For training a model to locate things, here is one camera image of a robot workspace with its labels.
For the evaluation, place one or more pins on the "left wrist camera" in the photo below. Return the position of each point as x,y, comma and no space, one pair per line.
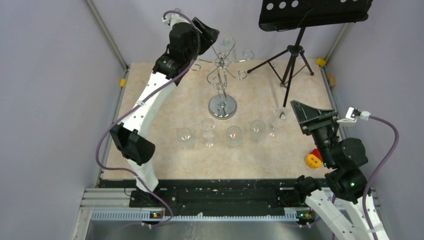
172,17

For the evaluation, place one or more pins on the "yellow corner clip right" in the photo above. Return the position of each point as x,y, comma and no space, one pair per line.
321,62

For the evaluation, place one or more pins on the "aluminium frame post right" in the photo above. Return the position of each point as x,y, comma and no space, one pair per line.
345,28

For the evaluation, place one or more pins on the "yellow clip left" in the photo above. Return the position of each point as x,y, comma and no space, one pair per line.
122,82

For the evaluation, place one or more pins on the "white cable duct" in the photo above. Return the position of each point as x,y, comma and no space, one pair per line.
198,217

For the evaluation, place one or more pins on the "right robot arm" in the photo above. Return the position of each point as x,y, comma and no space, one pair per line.
346,181

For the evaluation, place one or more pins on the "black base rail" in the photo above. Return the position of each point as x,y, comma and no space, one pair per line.
246,198

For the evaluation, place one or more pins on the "aluminium frame post left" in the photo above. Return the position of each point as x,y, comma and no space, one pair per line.
106,34

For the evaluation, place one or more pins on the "black music stand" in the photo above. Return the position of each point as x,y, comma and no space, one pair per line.
287,15

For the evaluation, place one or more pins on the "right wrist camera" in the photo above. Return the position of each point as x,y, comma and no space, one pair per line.
352,116

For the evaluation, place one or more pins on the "aluminium frame post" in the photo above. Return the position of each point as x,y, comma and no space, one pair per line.
106,34
345,28

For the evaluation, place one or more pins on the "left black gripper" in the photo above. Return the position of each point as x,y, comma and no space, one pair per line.
209,35

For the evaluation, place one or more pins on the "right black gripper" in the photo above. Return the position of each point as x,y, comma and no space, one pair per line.
310,118

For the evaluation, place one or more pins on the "chrome wine glass rack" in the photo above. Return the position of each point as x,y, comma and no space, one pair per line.
223,106

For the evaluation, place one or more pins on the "brown block on rail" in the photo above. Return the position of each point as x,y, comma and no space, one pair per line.
331,80

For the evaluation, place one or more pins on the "yellow and red toy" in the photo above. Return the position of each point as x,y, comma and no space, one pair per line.
314,159

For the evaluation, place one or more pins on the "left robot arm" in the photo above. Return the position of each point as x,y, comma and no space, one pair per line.
188,39

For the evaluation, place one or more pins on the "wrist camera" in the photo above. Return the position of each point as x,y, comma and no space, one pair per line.
352,116
172,17

